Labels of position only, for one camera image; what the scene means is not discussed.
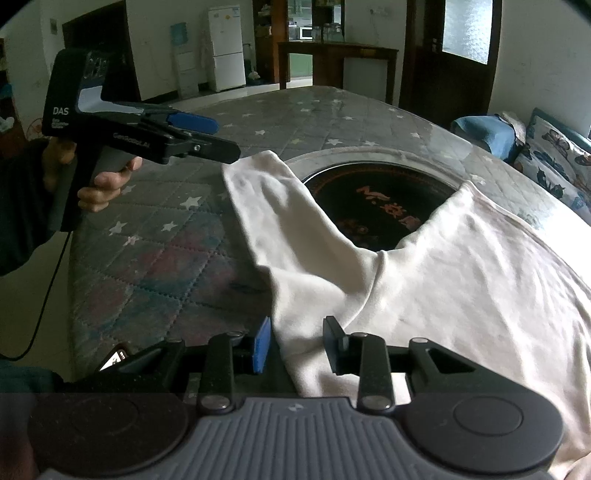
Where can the person's left hand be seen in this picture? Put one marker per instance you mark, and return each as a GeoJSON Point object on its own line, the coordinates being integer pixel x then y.
{"type": "Point", "coordinates": [99, 189]}

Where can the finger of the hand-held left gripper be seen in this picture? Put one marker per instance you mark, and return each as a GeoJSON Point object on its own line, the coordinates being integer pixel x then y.
{"type": "Point", "coordinates": [217, 150]}
{"type": "Point", "coordinates": [194, 123]}

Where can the black round induction cooktop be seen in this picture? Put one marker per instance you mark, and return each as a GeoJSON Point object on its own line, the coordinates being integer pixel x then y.
{"type": "Point", "coordinates": [369, 207]}

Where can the dark wooden shelf cabinet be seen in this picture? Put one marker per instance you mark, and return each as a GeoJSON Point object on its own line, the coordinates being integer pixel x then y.
{"type": "Point", "coordinates": [272, 27]}

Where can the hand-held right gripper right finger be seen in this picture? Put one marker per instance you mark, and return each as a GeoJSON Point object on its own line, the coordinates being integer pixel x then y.
{"type": "Point", "coordinates": [332, 344]}

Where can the white refrigerator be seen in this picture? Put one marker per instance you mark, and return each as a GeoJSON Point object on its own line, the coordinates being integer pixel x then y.
{"type": "Point", "coordinates": [226, 50]}

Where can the dark wooden glass door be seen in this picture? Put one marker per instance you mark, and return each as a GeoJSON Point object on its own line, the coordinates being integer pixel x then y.
{"type": "Point", "coordinates": [434, 69]}

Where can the long butterfly print pillow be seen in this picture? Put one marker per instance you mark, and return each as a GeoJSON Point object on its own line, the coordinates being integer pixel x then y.
{"type": "Point", "coordinates": [558, 157]}

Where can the white microwave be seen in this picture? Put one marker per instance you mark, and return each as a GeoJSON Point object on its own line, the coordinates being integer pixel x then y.
{"type": "Point", "coordinates": [305, 33]}

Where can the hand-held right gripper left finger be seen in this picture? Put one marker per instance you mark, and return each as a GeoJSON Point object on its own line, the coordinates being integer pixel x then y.
{"type": "Point", "coordinates": [263, 344]}

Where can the row of glass jars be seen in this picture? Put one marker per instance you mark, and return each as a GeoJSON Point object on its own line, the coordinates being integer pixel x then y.
{"type": "Point", "coordinates": [331, 33]}

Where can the beige cloth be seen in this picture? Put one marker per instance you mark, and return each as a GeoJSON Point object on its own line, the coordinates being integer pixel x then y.
{"type": "Point", "coordinates": [515, 124]}

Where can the blue towel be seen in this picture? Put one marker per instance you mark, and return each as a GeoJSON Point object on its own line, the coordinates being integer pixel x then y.
{"type": "Point", "coordinates": [480, 131]}

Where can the dark wooden counter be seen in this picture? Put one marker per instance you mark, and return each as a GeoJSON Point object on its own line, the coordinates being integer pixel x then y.
{"type": "Point", "coordinates": [337, 48]}

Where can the white water dispenser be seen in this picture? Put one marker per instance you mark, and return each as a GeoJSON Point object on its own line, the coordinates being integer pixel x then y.
{"type": "Point", "coordinates": [184, 64]}

